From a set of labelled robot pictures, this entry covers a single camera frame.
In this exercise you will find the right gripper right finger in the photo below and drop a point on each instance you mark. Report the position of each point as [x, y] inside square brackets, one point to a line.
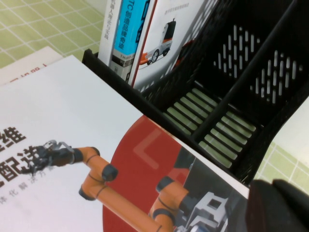
[297, 212]

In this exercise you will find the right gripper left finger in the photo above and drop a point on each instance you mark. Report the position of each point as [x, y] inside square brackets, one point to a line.
[263, 207]

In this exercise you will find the red robot arm brochure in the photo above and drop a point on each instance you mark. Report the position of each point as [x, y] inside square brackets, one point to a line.
[72, 108]

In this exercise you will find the blue spine book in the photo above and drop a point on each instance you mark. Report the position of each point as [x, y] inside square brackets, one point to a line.
[125, 29]

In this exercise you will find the white book with orange band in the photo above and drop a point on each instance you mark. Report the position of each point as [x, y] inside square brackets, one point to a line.
[107, 36]

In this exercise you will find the black plastic book holder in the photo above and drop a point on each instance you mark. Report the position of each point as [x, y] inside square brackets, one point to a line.
[144, 101]

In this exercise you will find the white vehicle brochure red edge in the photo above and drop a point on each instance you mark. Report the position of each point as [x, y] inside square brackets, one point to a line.
[164, 29]

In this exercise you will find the AgileX desert cover brochure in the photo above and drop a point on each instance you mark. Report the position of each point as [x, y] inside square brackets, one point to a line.
[31, 65]

